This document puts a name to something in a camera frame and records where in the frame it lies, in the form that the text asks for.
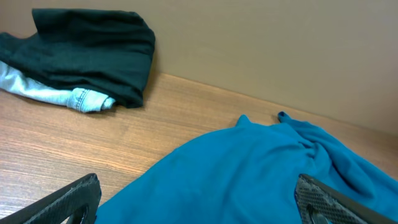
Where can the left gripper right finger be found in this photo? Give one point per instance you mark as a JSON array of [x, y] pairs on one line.
[[318, 203]]

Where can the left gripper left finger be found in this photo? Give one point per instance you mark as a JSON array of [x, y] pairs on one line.
[[76, 202]]

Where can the blue polo shirt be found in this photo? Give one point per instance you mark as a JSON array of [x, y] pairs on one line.
[[248, 174]]

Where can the light grey folded garment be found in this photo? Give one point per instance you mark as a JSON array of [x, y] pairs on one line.
[[80, 99]]

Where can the black folded garment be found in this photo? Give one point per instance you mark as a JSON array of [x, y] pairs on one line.
[[106, 51]]

